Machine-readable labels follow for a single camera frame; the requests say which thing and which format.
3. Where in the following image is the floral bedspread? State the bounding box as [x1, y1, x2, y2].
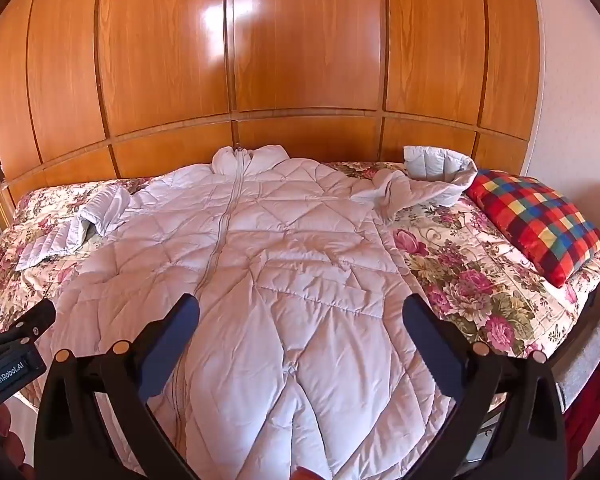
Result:
[0, 160, 600, 480]

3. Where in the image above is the grey speckled bed base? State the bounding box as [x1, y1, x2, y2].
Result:
[555, 305, 600, 403]

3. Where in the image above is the colourful plaid pillow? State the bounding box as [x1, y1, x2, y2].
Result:
[466, 170, 600, 289]

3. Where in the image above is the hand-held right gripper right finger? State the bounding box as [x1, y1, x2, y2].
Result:
[402, 294, 569, 480]

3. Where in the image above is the wooden headboard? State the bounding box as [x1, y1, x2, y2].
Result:
[0, 0, 546, 196]

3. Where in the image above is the red cloth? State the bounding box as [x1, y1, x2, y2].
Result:
[562, 360, 600, 448]

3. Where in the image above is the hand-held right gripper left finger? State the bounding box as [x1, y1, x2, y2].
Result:
[32, 292, 201, 480]

